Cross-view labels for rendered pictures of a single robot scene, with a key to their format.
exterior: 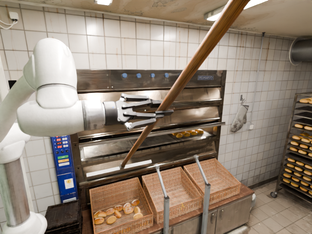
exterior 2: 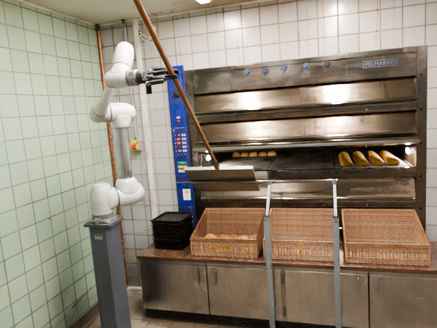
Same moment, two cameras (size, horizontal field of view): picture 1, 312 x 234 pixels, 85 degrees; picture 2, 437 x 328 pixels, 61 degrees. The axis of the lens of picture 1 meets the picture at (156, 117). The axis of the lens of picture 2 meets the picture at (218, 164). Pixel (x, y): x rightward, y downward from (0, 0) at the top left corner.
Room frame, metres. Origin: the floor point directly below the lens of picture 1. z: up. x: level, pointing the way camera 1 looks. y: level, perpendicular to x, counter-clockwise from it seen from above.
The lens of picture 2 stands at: (-0.85, -1.55, 1.74)
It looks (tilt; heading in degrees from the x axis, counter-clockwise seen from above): 8 degrees down; 40
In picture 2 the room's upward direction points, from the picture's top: 4 degrees counter-clockwise
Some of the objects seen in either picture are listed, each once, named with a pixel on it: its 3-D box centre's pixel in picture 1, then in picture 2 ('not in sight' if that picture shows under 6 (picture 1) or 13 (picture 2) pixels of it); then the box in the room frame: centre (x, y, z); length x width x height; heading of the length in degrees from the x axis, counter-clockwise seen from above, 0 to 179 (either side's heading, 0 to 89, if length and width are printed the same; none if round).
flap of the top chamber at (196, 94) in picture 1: (159, 96); (296, 96); (1.97, -0.05, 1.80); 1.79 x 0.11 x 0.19; 114
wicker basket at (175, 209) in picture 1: (170, 191); (301, 232); (1.73, -0.17, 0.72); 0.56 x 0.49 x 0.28; 114
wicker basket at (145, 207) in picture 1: (120, 206); (229, 230); (1.49, 0.37, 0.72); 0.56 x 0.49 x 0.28; 114
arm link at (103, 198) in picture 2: not in sight; (102, 197); (0.60, 0.82, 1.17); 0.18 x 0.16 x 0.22; 164
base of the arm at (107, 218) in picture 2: not in sight; (101, 217); (0.57, 0.81, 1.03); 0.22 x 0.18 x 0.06; 26
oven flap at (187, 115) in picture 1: (159, 118); (297, 127); (1.97, -0.05, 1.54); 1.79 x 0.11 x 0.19; 114
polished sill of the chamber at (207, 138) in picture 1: (159, 147); (299, 172); (1.99, -0.04, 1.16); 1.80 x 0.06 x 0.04; 114
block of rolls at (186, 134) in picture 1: (180, 128); (366, 157); (2.60, -0.40, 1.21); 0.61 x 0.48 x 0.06; 24
